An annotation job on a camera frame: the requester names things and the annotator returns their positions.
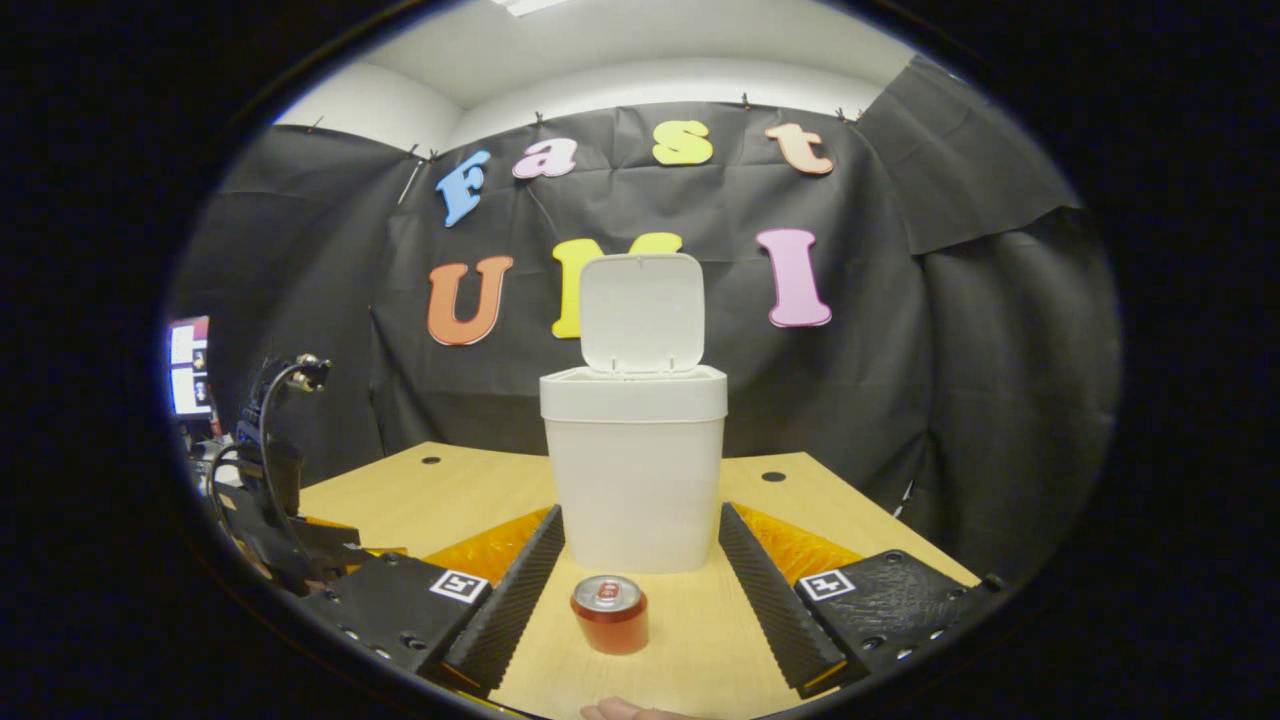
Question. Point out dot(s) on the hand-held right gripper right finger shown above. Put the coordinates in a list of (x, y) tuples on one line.
[(770, 600)]

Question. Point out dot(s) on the wooden desktop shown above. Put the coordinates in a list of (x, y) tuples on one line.
[(450, 500)]

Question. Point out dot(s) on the black backdrop cloth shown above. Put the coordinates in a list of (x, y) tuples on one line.
[(850, 400)]

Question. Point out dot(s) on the red pop can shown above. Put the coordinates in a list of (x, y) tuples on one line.
[(610, 620)]

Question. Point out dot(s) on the white desktop garbage bin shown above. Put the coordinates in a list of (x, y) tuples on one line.
[(635, 470)]

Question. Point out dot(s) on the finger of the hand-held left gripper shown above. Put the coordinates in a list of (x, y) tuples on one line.
[(340, 545)]

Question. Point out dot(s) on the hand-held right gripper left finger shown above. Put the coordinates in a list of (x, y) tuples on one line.
[(510, 600)]

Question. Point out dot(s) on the computer monitor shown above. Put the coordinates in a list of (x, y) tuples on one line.
[(190, 365)]

